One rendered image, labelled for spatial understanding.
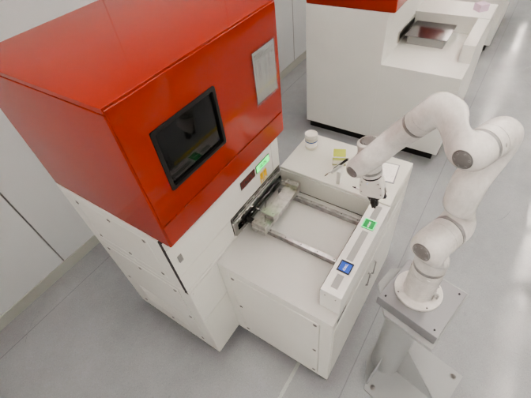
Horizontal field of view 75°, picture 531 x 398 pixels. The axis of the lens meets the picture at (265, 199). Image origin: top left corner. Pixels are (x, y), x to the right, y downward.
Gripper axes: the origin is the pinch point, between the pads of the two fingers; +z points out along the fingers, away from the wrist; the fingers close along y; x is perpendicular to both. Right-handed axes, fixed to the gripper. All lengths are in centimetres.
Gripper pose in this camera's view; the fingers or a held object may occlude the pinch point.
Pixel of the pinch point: (374, 202)
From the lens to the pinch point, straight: 155.1
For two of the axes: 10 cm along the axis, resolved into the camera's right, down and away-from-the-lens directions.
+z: 2.7, 7.4, 6.2
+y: 8.0, 2.0, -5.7
